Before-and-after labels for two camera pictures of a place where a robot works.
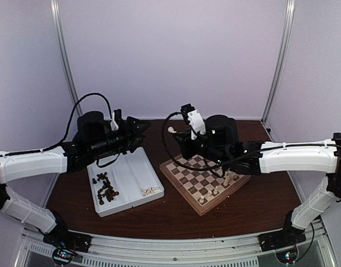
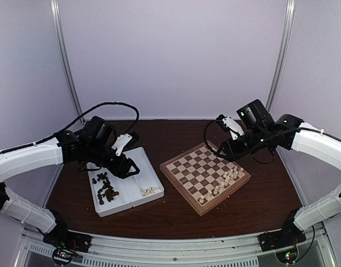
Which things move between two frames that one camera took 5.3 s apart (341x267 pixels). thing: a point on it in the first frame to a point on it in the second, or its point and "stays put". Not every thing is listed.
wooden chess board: (202, 190) stays put
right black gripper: (184, 143) to (228, 148)
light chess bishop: (171, 129) to (222, 188)
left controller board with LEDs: (62, 257) stays put
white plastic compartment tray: (129, 181) stays put
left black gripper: (133, 132) to (120, 169)
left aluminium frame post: (58, 21) stays put
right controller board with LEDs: (287, 256) stays put
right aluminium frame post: (290, 8) stays put
